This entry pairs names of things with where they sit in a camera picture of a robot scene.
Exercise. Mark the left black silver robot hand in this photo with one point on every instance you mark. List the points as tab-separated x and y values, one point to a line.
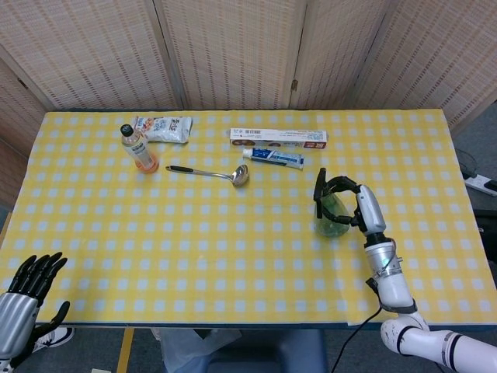
17	314

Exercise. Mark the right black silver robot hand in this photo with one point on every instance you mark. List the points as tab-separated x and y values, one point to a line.
370	208

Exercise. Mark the green plastic spray bottle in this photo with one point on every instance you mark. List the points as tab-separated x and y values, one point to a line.
334	227

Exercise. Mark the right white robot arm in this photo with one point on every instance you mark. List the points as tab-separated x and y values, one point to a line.
390	287

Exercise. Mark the orange juice bottle black cap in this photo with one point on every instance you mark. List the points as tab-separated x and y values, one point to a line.
141	152

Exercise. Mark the white blue sneaker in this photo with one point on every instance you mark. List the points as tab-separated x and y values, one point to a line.
58	337

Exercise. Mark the white blue toothpaste tube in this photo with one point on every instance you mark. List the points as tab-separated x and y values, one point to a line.
275	157

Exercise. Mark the yellow floor tape strip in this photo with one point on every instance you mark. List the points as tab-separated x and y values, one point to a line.
125	349

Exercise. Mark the white power strip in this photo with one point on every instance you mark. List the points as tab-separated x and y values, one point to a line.
481	183

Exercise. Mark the black box on floor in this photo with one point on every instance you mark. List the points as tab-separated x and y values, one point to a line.
487	229

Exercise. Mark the long white red wrap box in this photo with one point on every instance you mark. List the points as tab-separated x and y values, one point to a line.
272	136

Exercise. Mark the brass screen hinge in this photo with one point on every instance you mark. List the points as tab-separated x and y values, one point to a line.
22	82
294	84

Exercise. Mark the yellow white checked tablecloth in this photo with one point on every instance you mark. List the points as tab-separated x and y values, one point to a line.
217	248

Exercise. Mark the white trousers leg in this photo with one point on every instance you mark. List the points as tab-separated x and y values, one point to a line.
186	349

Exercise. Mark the blue grey seat base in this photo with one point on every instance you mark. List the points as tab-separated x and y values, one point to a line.
272	353

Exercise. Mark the woven folding screen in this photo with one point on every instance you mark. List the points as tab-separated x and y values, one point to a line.
233	50

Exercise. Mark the white snack bag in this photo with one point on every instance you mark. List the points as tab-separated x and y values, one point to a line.
167	129

